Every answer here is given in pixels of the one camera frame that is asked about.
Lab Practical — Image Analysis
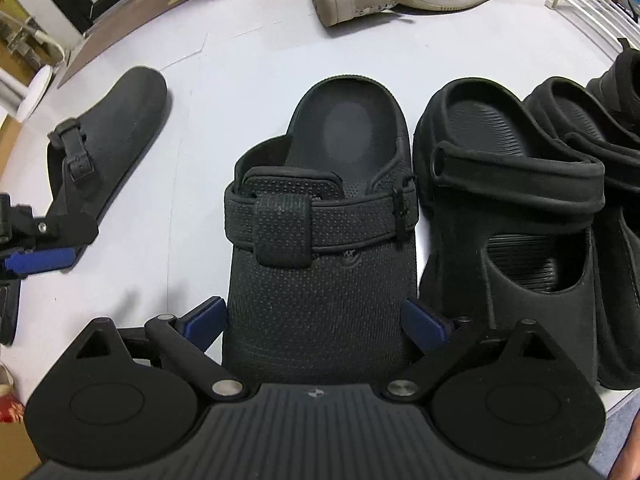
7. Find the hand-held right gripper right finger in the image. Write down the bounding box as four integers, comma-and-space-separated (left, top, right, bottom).
382, 299, 559, 403

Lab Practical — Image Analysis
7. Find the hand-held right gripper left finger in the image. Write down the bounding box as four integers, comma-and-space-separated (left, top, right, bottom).
75, 296, 249, 401

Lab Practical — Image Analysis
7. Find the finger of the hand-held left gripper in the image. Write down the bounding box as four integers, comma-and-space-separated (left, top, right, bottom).
2, 210, 99, 280
0, 277, 22, 347

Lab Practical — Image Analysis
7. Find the black textured strap clog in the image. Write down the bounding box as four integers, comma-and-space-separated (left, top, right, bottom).
47, 66, 168, 273
222, 76, 418, 391

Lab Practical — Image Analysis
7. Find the black chunky foam clog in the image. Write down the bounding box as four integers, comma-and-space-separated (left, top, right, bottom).
414, 77, 606, 386
524, 77, 640, 391

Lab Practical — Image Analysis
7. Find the black lace-up sneaker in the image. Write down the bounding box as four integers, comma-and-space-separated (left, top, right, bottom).
586, 39, 640, 141

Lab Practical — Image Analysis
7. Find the white shoe rack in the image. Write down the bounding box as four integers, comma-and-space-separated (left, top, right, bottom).
545, 0, 640, 61

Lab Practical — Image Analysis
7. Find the white round base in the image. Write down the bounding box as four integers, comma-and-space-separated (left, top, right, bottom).
17, 64, 55, 121

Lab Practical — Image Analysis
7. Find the brown wooden board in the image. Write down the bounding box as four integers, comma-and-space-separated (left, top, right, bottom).
57, 0, 213, 90

